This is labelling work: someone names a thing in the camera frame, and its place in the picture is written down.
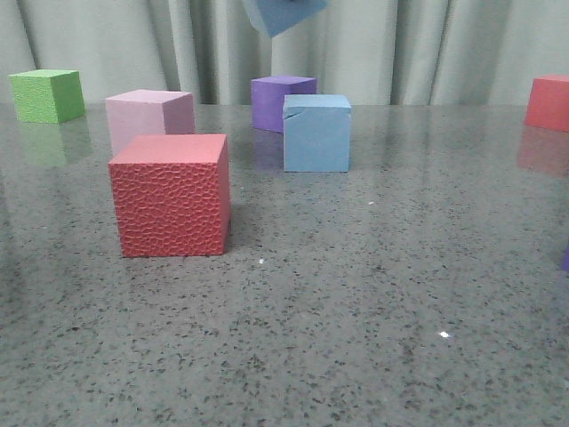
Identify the dark purple foam cube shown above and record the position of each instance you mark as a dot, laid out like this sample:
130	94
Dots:
268	97

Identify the cracked light blue foam cube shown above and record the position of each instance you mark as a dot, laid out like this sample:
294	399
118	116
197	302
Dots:
316	132

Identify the textured red foam cube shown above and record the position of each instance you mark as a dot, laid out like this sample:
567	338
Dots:
171	195

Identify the grey-green curtain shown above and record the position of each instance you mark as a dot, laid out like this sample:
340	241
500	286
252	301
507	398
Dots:
374	52

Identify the pink foam cube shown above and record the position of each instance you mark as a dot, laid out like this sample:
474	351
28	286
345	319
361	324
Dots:
148	112

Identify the green foam cube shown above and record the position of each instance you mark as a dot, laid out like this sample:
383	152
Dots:
47	95

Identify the light purple foam cube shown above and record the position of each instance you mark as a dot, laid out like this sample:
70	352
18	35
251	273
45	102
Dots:
565	262

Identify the smooth red foam cube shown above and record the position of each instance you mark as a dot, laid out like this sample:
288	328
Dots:
548	103

